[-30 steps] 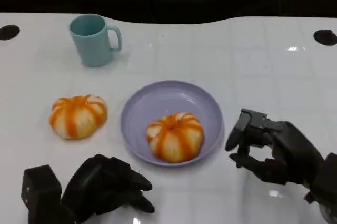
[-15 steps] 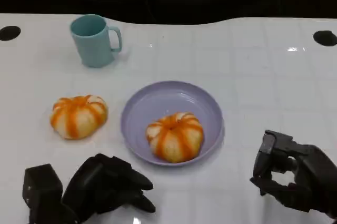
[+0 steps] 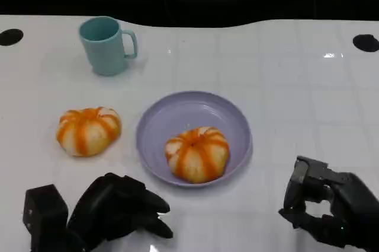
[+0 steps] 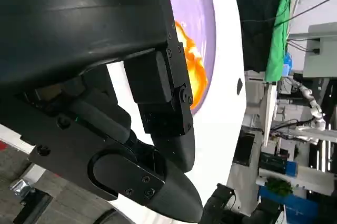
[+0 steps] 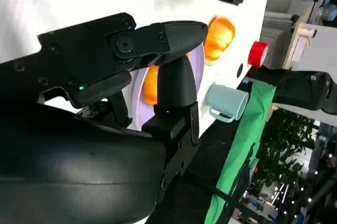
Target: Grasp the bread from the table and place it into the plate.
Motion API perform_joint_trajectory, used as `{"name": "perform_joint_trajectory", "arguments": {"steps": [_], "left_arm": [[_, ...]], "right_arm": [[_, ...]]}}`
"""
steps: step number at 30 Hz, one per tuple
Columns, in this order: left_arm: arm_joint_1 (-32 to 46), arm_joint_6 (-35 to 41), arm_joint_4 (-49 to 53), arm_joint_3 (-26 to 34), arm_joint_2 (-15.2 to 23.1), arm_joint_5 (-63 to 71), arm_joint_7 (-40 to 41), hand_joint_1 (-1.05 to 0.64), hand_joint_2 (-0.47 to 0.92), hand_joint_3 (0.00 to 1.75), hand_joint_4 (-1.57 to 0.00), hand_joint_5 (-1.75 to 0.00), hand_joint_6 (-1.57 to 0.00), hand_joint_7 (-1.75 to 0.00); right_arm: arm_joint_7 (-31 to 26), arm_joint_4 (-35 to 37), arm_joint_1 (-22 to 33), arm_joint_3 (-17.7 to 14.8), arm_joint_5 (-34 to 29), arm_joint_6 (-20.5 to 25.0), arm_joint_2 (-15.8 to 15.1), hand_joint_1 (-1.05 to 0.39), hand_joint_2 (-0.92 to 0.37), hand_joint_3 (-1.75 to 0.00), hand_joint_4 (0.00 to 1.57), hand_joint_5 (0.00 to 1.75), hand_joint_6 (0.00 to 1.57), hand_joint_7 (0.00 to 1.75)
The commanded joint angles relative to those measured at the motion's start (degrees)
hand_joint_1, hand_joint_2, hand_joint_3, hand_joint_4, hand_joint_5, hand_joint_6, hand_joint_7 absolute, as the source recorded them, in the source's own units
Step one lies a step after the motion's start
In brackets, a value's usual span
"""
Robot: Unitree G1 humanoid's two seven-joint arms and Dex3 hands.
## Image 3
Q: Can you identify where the lilac plate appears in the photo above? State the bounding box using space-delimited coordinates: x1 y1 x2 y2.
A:
136 91 253 188

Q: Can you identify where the orange and white bread roll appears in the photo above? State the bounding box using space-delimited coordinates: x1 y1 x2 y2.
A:
164 126 230 184
56 106 123 158

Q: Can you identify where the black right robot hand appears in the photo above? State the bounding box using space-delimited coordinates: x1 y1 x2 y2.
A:
278 155 379 252

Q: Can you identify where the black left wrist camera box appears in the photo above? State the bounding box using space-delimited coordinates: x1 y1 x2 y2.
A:
23 184 70 250

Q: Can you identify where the pale green mug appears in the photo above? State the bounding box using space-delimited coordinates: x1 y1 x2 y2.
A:
78 16 139 76

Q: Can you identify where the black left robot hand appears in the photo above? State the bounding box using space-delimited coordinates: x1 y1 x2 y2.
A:
67 172 174 250

